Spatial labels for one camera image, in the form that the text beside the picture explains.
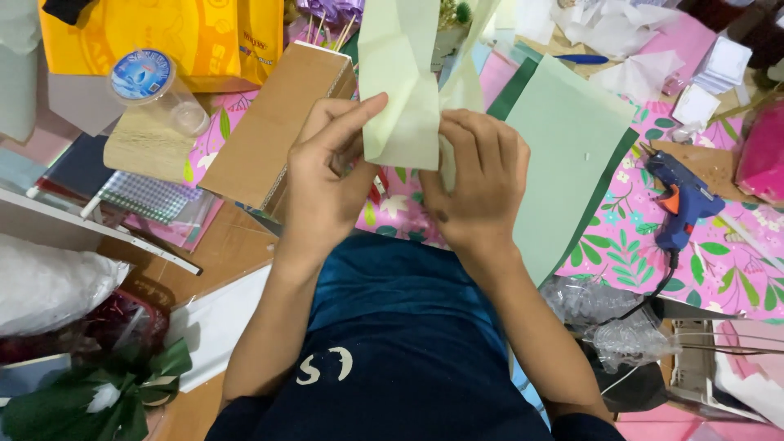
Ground black glue gun cable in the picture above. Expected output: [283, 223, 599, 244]
[597, 250, 681, 328]

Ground brown cardboard box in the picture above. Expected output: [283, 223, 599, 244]
[197, 40, 359, 223]

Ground light green paper sheet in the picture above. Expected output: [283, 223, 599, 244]
[503, 54, 638, 287]

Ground person's left hand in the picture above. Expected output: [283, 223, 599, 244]
[281, 92, 389, 251]

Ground purple ribbon flowers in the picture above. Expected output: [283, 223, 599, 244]
[296, 0, 366, 25]

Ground white fluffy plastic bag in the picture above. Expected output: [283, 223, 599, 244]
[0, 233, 131, 338]

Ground pink floral wrapping paper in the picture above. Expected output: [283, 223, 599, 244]
[183, 12, 784, 325]

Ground dark green paper sheet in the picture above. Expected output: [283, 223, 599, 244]
[486, 57, 641, 289]

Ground yellow shopping bag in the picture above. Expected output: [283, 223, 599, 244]
[38, 0, 285, 94]

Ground pale green paper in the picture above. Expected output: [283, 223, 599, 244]
[357, 0, 502, 192]

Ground stack of white paper squares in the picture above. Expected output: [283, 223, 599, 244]
[692, 36, 753, 96]

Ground crumpled clear plastic wrap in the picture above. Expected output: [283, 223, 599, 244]
[540, 276, 684, 374]

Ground white box panel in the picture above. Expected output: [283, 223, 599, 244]
[164, 263, 273, 394]

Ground light wooden board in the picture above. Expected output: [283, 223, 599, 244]
[103, 105, 198, 185]

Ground person's dark blue shirt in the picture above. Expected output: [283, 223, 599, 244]
[205, 232, 626, 441]

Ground person's right hand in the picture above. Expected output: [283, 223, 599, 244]
[418, 109, 531, 258]

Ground blue hot glue gun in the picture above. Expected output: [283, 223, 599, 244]
[641, 143, 726, 253]

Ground green ribbon bow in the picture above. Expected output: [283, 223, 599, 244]
[0, 338, 193, 441]

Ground checkered plastic packet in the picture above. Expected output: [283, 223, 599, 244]
[97, 170, 204, 226]

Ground pink plastic bag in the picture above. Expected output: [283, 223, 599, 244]
[735, 101, 784, 206]

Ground white crumpled tissue paper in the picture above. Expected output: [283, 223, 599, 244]
[550, 0, 687, 104]

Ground white glue stick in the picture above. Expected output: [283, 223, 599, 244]
[718, 211, 784, 273]

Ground white shelf board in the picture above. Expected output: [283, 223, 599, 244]
[0, 187, 204, 276]

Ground blue pen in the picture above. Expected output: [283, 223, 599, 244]
[553, 54, 611, 66]

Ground brown cardboard piece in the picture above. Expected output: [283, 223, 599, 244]
[649, 140, 754, 203]

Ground clear plastic water cup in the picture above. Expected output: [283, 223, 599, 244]
[108, 49, 212, 138]

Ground dark blue notebook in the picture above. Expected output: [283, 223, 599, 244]
[36, 134, 117, 200]

